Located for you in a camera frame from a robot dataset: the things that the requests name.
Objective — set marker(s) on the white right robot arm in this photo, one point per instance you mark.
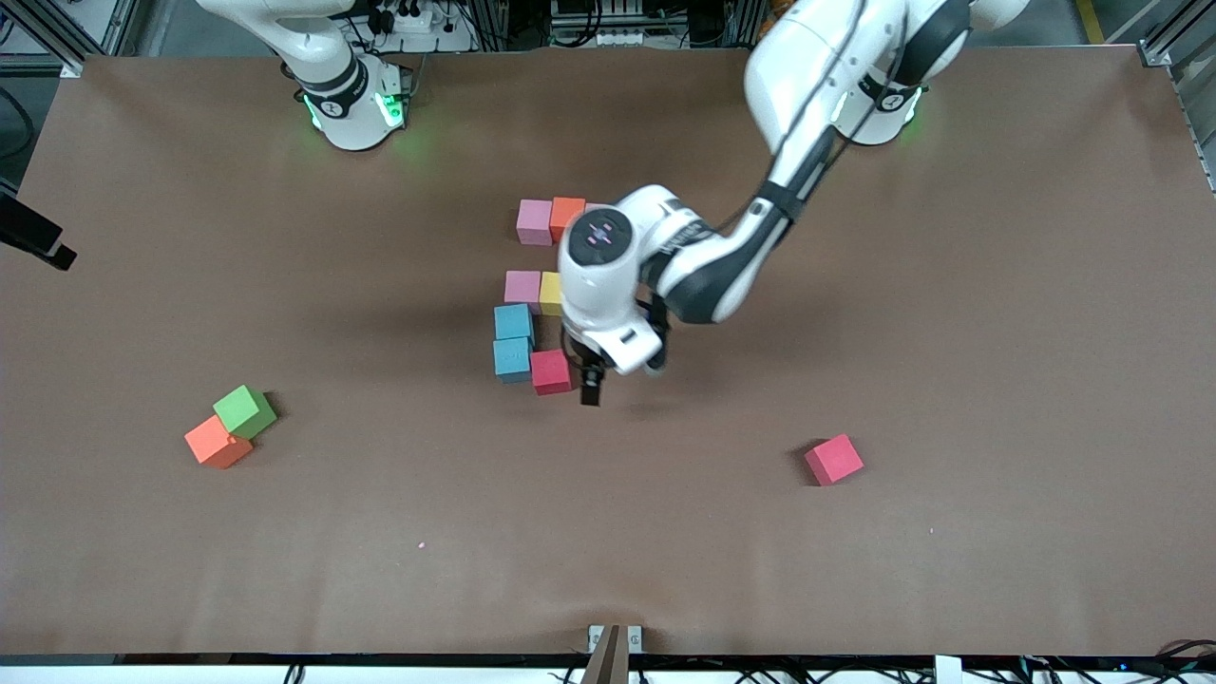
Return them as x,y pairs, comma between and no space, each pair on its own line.
332,95

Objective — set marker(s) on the pile of orange objects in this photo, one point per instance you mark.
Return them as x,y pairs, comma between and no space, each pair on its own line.
779,8

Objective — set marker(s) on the green foam block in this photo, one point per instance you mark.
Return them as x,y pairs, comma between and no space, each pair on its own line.
244,411

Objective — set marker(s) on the white power strip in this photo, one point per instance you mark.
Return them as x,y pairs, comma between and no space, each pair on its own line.
413,21
608,40

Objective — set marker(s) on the yellow foam block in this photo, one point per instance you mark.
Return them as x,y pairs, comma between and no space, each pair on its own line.
550,293

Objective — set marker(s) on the brown table cover sheet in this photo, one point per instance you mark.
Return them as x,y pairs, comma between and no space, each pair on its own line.
570,532

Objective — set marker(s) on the light blue foam block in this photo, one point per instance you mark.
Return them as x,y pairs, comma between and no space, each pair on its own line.
514,323
513,359

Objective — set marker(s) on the brown tapered post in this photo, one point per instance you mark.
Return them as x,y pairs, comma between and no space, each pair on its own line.
608,660

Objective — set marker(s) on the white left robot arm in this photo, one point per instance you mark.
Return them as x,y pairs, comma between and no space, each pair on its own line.
807,57

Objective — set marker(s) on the orange foam block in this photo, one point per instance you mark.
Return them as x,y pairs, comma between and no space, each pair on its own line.
567,217
218,442

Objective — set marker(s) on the grey metal bracket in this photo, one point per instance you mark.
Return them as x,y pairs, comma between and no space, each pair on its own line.
635,638

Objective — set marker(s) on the red foam block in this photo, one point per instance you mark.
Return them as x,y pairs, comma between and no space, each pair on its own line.
834,459
551,371

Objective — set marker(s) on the white paper tag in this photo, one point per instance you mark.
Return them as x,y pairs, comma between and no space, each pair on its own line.
948,671

